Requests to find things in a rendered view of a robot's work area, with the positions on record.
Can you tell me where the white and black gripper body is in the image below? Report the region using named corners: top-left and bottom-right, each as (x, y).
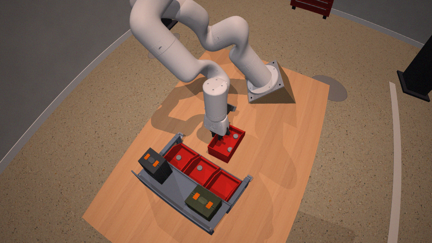
top-left (204, 113), bottom-right (229, 136)

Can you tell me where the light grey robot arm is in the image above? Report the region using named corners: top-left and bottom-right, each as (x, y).
top-left (130, 0), bottom-right (278, 122)

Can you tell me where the grey metal shelf rack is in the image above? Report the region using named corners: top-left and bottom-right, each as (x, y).
top-left (131, 132), bottom-right (253, 235)

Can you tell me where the red bin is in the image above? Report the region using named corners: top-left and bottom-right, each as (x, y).
top-left (208, 124), bottom-right (245, 163)
top-left (205, 170), bottom-right (241, 202)
top-left (164, 143), bottom-right (199, 172)
top-left (183, 156), bottom-right (220, 187)

